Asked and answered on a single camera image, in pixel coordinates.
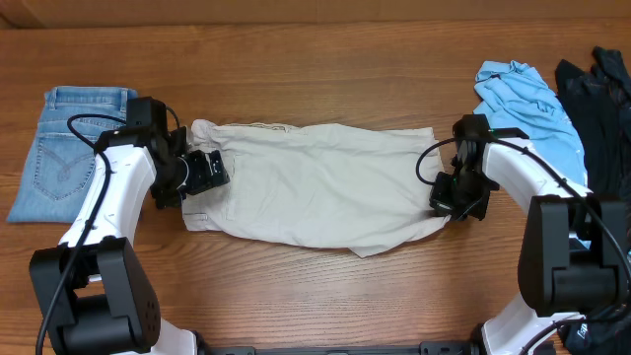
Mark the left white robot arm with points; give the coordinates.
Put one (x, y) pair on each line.
(94, 295)

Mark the black aluminium frame rail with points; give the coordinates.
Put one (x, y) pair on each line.
(340, 349)

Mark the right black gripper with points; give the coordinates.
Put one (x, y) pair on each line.
(441, 203)

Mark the light blue shirt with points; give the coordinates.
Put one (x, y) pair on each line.
(515, 95)

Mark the beige cotton shorts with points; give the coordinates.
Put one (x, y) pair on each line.
(327, 186)

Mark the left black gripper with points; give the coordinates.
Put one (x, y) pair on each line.
(202, 180)

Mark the folded light blue jeans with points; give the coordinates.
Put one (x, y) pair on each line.
(60, 167)

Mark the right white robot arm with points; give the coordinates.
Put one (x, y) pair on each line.
(572, 268)

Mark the dark navy garment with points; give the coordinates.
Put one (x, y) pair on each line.
(598, 104)

